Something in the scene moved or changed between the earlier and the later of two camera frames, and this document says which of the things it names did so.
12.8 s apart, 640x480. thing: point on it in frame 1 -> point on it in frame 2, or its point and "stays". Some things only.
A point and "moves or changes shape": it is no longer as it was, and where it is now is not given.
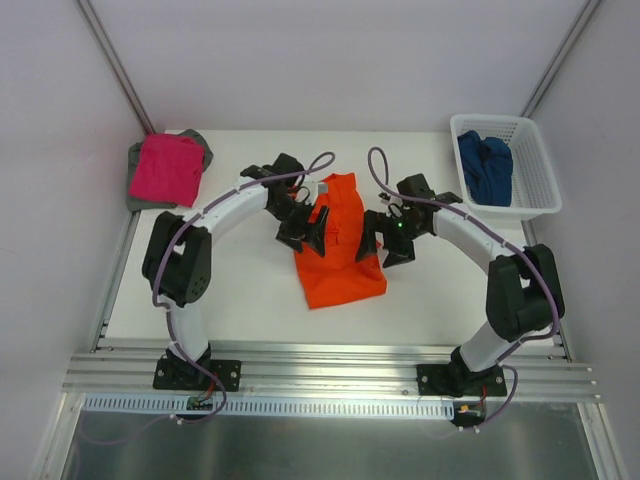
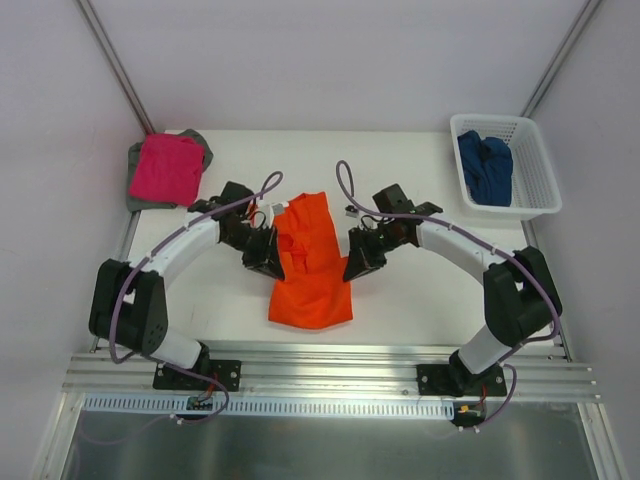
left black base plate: (184, 375) stays
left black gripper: (302, 226) -> (257, 245)
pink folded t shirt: (167, 169) stays
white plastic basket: (504, 166) stays
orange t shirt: (337, 277) moves or changes shape
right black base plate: (453, 380) stays
